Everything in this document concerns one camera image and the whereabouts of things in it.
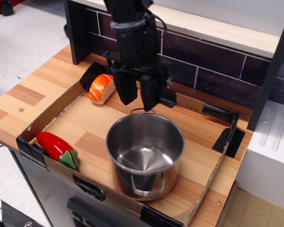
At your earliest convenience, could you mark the black chair wheel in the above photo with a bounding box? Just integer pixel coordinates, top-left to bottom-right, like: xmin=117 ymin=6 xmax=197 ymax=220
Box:
xmin=0 ymin=0 xmax=14 ymax=17

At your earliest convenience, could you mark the black panel under table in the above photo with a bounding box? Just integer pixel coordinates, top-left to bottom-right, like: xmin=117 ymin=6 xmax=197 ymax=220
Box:
xmin=66 ymin=199 xmax=143 ymax=227

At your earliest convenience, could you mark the stainless steel pot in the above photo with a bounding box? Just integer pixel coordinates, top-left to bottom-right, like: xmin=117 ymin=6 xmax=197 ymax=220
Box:
xmin=106 ymin=108 xmax=185 ymax=201

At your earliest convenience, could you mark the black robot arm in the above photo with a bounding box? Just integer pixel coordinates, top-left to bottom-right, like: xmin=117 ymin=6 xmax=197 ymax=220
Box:
xmin=104 ymin=0 xmax=171 ymax=111

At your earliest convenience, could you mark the red chili pepper toy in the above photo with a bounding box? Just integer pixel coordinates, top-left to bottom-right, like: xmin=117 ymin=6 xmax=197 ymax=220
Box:
xmin=36 ymin=132 xmax=79 ymax=170

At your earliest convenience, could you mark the cardboard fence with black tape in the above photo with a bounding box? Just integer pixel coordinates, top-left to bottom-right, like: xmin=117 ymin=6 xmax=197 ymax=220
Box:
xmin=16 ymin=62 xmax=244 ymax=227

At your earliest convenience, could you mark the black cable loop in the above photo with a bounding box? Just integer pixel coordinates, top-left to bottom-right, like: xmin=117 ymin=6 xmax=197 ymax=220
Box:
xmin=144 ymin=8 xmax=168 ymax=45

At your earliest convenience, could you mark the brick pattern backsplash shelf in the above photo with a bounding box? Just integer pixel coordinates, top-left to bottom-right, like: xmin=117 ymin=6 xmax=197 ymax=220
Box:
xmin=64 ymin=0 xmax=284 ymax=131

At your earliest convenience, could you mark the salmon nigiri sushi toy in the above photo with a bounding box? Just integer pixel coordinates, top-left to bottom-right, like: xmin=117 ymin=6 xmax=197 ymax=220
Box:
xmin=89 ymin=74 xmax=115 ymax=105

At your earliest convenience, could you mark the white plastic sink drainer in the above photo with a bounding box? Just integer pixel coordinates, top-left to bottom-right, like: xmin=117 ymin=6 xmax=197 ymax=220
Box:
xmin=236 ymin=101 xmax=284 ymax=208

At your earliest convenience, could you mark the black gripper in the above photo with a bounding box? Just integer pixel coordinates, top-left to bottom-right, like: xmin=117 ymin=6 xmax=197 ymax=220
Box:
xmin=104 ymin=25 xmax=171 ymax=111

